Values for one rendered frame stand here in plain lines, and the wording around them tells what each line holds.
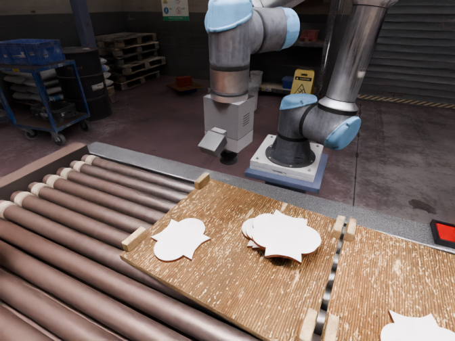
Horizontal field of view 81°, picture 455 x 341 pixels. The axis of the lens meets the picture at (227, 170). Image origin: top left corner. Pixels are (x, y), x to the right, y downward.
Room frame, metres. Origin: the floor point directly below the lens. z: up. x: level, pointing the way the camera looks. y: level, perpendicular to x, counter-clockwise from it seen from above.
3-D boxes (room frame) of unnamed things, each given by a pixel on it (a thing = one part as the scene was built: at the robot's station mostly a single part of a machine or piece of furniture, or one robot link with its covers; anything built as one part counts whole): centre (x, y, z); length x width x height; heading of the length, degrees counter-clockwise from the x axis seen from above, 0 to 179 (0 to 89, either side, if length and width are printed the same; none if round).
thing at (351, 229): (0.45, -0.29, 0.95); 0.06 x 0.02 x 0.03; 152
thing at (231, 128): (0.51, 0.01, 1.20); 0.12 x 0.09 x 0.16; 146
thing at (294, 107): (0.89, -0.25, 1.07); 0.13 x 0.12 x 0.14; 38
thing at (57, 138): (3.06, 2.15, 0.46); 0.79 x 0.62 x 0.91; 66
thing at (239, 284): (0.44, -0.03, 0.93); 0.41 x 0.35 x 0.02; 60
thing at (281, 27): (0.60, -0.07, 1.35); 0.11 x 0.11 x 0.08; 38
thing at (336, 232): (0.46, -0.26, 0.95); 0.06 x 0.02 x 0.03; 150
